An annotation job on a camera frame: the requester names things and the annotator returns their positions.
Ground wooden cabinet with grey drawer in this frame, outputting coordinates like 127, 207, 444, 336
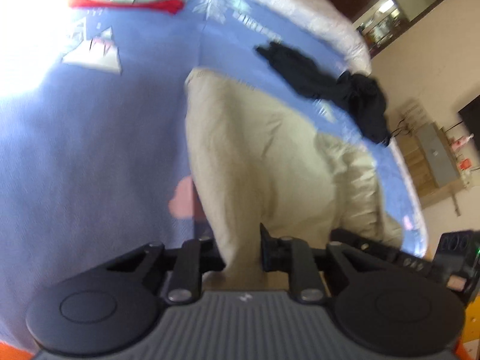
394, 99, 470, 210

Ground black wall television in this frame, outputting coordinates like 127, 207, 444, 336
458, 96, 480, 150

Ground beige pants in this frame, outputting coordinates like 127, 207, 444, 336
185, 68, 403, 284

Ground black pants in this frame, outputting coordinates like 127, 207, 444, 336
256, 41, 391, 146

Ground white bottle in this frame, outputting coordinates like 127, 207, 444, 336
451, 134, 474, 151

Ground blue printed bed sheet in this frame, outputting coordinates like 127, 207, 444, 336
1, 0, 428, 352

